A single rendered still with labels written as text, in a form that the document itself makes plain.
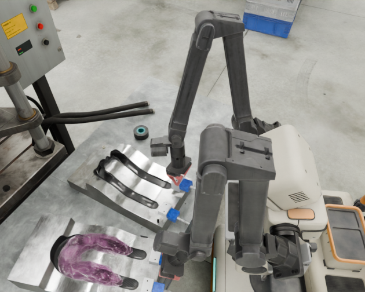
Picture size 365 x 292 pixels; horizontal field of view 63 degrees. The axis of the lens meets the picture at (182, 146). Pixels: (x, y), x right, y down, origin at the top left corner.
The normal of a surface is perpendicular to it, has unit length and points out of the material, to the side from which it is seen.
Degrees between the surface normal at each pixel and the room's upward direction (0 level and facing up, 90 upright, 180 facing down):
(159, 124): 0
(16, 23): 90
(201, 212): 90
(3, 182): 0
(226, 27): 80
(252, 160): 13
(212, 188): 90
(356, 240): 0
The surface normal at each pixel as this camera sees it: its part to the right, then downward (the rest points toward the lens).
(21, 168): 0.02, -0.64
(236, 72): -0.02, 0.66
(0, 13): 0.88, 0.38
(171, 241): 0.39, -0.56
